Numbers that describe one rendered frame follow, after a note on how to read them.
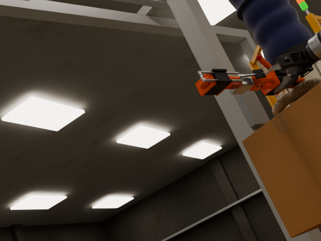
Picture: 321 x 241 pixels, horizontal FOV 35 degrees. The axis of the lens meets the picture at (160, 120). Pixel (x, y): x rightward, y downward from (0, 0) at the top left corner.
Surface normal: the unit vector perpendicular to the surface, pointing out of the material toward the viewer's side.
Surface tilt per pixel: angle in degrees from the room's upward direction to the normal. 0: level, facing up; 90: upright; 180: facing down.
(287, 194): 90
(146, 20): 90
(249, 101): 90
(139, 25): 180
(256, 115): 90
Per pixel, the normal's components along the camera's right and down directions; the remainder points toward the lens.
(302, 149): -0.75, 0.07
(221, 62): 0.59, -0.52
